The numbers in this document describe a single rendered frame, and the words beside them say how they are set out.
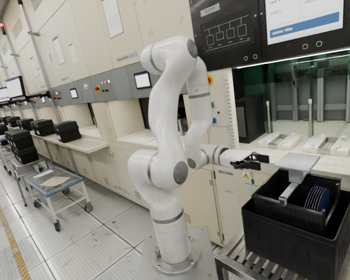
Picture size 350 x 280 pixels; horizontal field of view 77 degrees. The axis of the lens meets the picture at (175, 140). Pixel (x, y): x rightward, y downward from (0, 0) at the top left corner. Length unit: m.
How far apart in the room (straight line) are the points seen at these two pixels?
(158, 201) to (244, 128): 0.99
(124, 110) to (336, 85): 1.99
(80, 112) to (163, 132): 3.35
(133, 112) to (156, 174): 2.02
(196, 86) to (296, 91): 1.29
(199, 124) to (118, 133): 1.75
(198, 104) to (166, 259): 0.59
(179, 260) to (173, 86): 0.61
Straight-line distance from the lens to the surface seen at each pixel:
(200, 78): 0.89
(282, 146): 1.48
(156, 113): 0.71
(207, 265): 0.90
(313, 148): 1.43
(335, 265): 0.82
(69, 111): 3.93
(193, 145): 0.88
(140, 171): 0.74
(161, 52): 0.76
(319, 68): 1.65
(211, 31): 1.35
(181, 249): 0.87
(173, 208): 0.77
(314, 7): 1.14
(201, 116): 0.90
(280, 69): 1.71
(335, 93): 2.06
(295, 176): 0.82
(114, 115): 2.54
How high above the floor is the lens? 1.41
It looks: 16 degrees down
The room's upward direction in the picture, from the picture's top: 11 degrees counter-clockwise
